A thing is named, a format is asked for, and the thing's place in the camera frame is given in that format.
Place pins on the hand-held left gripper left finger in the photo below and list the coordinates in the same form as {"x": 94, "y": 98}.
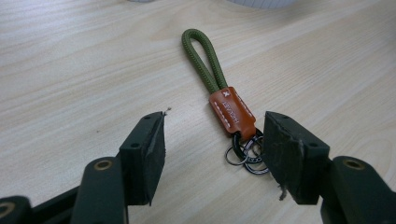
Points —
{"x": 137, "y": 168}

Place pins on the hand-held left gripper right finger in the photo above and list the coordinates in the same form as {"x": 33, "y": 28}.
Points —
{"x": 299, "y": 161}

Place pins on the white object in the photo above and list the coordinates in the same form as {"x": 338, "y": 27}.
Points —
{"x": 264, "y": 2}

